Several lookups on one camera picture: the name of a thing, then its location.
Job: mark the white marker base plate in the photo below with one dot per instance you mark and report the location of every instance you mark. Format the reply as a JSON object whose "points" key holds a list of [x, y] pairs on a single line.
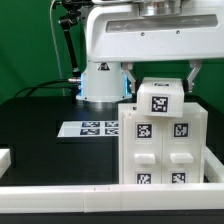
{"points": [[89, 129]]}

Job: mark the white cabinet top block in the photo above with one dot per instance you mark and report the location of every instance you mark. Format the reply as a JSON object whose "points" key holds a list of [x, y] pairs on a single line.
{"points": [[160, 97]]}

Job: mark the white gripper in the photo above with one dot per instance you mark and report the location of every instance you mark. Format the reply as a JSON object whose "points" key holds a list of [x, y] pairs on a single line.
{"points": [[149, 30]]}

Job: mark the white cabinet door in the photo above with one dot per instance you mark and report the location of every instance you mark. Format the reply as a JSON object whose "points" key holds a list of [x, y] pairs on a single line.
{"points": [[140, 146], [183, 149]]}

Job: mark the white fence rail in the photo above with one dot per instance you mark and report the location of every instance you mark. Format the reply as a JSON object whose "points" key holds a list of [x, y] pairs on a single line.
{"points": [[213, 168], [109, 198]]}

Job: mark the white left fence piece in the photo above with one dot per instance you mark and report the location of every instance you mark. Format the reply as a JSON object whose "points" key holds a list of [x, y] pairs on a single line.
{"points": [[5, 161]]}

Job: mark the white front fence rail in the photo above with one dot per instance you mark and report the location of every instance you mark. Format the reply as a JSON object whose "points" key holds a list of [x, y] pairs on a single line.
{"points": [[109, 198]]}

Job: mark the white cabinet body box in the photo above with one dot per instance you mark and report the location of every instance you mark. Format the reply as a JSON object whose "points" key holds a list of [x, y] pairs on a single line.
{"points": [[162, 150]]}

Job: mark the white right fence rail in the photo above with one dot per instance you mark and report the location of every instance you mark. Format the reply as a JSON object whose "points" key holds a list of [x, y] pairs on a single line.
{"points": [[213, 168]]}

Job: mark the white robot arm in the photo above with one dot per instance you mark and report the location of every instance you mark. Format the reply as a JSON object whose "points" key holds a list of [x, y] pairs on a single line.
{"points": [[105, 81]]}

